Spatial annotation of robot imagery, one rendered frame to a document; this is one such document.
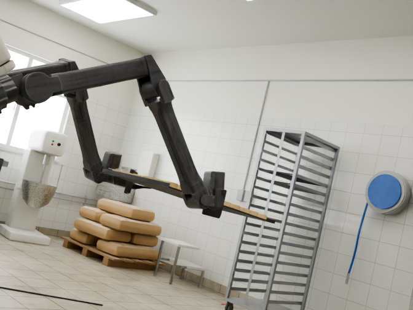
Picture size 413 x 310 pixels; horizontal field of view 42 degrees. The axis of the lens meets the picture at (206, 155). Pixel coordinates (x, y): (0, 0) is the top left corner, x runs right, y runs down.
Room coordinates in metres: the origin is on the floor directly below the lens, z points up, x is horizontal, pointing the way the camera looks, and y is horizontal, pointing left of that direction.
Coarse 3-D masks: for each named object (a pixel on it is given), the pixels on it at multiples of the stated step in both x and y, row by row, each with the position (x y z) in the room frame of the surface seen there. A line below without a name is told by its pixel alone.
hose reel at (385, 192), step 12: (372, 180) 4.98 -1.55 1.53; (384, 180) 4.89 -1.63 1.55; (396, 180) 4.81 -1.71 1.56; (372, 192) 4.96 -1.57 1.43; (384, 192) 4.87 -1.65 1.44; (396, 192) 4.79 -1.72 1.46; (408, 192) 4.78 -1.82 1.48; (372, 204) 4.94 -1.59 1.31; (384, 204) 4.86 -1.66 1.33; (396, 204) 4.79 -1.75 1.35; (360, 228) 5.04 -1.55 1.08; (348, 276) 5.05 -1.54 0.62
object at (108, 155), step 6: (108, 156) 2.18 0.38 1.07; (114, 156) 2.19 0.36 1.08; (120, 156) 2.21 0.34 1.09; (102, 162) 2.20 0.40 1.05; (108, 162) 2.18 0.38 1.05; (114, 162) 2.20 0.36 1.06; (108, 168) 2.18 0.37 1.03; (102, 174) 2.15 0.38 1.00; (108, 174) 2.18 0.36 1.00; (102, 180) 2.16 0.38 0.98
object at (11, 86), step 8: (0, 80) 1.32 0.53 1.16; (8, 80) 1.32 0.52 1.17; (0, 88) 1.30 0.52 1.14; (8, 88) 1.32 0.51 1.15; (16, 88) 1.33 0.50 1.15; (0, 96) 1.30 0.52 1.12; (8, 96) 1.32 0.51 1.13; (16, 96) 1.34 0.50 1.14; (0, 104) 1.31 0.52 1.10; (0, 112) 1.29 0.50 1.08
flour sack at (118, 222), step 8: (104, 216) 6.54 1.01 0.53; (112, 216) 6.49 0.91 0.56; (120, 216) 6.71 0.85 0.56; (104, 224) 6.52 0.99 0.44; (112, 224) 6.40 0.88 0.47; (120, 224) 6.34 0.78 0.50; (128, 224) 6.42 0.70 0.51; (136, 224) 6.52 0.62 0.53; (144, 224) 6.62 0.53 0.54; (152, 224) 6.75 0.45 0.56; (136, 232) 6.57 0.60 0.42; (144, 232) 6.64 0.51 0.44; (152, 232) 6.73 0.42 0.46; (160, 232) 6.84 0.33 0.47
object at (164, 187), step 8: (120, 176) 1.98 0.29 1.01; (128, 176) 1.95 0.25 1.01; (136, 176) 1.92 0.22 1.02; (144, 184) 2.05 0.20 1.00; (152, 184) 1.87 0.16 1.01; (160, 184) 1.82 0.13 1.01; (168, 184) 1.79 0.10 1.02; (168, 192) 2.13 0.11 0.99; (176, 192) 1.94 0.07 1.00; (224, 208) 2.10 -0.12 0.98; (232, 208) 2.01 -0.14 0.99; (248, 216) 2.19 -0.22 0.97
